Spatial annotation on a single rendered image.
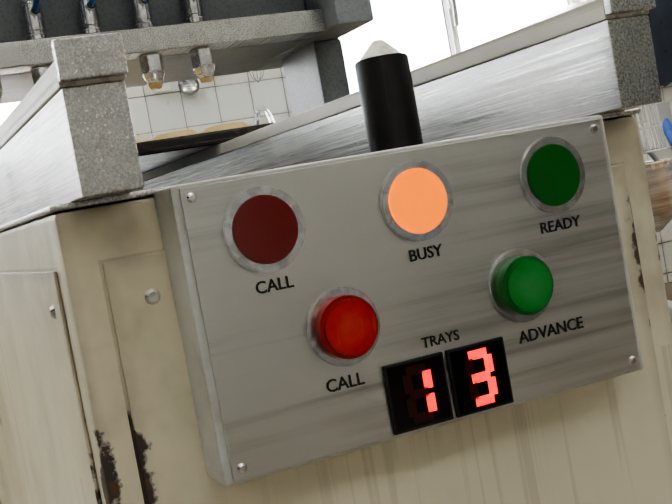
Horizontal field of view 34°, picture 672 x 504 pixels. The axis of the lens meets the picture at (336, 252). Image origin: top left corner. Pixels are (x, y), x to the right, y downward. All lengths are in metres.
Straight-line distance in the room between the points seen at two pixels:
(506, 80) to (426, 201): 0.18
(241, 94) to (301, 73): 3.20
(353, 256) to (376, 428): 0.08
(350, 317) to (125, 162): 0.12
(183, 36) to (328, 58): 0.22
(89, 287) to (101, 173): 0.06
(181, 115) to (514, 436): 4.05
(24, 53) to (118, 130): 0.78
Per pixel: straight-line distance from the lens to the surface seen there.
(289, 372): 0.51
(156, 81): 1.30
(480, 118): 0.73
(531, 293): 0.56
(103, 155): 0.49
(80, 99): 0.49
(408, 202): 0.53
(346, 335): 0.51
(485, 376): 0.55
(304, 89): 1.48
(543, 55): 0.66
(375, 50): 0.64
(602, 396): 0.64
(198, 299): 0.50
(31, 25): 1.29
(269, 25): 1.34
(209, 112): 4.63
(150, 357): 0.52
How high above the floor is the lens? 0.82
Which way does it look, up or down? 3 degrees down
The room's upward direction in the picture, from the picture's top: 10 degrees counter-clockwise
